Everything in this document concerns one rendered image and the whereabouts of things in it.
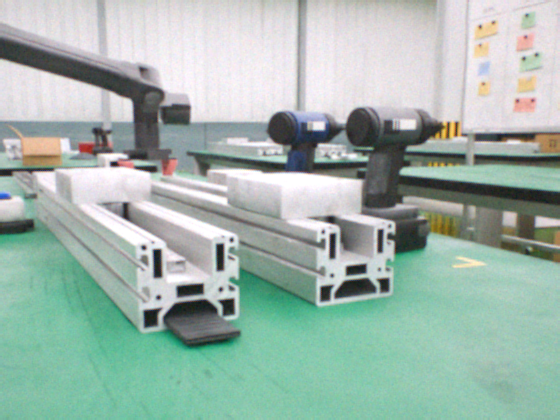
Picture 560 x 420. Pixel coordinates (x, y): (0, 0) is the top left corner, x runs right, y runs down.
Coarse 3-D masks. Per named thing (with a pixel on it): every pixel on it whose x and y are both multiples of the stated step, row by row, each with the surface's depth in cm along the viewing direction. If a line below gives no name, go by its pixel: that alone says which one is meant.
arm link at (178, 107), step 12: (144, 96) 126; (156, 96) 126; (168, 96) 133; (180, 96) 134; (144, 108) 128; (156, 108) 129; (168, 108) 133; (180, 108) 134; (168, 120) 134; (180, 120) 135
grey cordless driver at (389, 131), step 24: (360, 120) 86; (384, 120) 86; (408, 120) 89; (432, 120) 94; (360, 144) 87; (384, 144) 89; (408, 144) 92; (384, 168) 89; (384, 192) 90; (384, 216) 89; (408, 216) 92; (408, 240) 92
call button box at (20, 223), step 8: (0, 200) 108; (8, 200) 109; (16, 200) 109; (0, 208) 107; (8, 208) 108; (16, 208) 108; (0, 216) 107; (8, 216) 108; (16, 216) 109; (24, 216) 109; (0, 224) 108; (8, 224) 108; (16, 224) 109; (24, 224) 109; (32, 224) 113; (0, 232) 108; (8, 232) 108; (16, 232) 109; (24, 232) 110
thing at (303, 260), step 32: (160, 192) 111; (192, 192) 98; (224, 192) 102; (224, 224) 84; (256, 224) 77; (288, 224) 67; (320, 224) 64; (352, 224) 69; (384, 224) 66; (256, 256) 76; (288, 256) 68; (320, 256) 62; (352, 256) 67; (384, 256) 66; (288, 288) 69; (320, 288) 66; (352, 288) 69; (384, 288) 68
